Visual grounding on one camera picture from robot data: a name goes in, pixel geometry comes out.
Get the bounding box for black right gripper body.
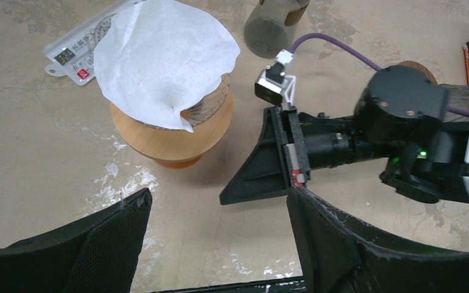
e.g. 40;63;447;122
277;65;449;188

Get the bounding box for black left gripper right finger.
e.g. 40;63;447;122
287;187;469;292

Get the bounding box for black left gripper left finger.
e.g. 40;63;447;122
0;188;152;292

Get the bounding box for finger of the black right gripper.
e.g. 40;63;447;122
219;107;291;205

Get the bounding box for dark wooden dripper ring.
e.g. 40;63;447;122
398;60;438;85

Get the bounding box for orange glass carafe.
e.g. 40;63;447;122
154;156;202;169

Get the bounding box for clear ribbed glass dripper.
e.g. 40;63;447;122
181;74;230;127

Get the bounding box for light wooden dripper ring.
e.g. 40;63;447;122
109;89;235;163

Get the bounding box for grey glass carafe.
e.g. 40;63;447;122
243;0;310;59

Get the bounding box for white paper coffee filter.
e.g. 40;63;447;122
93;1;240;132

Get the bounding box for clear plastic filter packet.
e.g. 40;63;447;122
43;0;138;86

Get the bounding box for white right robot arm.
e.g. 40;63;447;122
219;65;469;205

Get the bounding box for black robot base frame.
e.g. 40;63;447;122
160;276;307;293

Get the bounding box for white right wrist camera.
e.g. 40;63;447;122
254;49;297;106

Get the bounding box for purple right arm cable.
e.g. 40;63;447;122
289;33;469;126

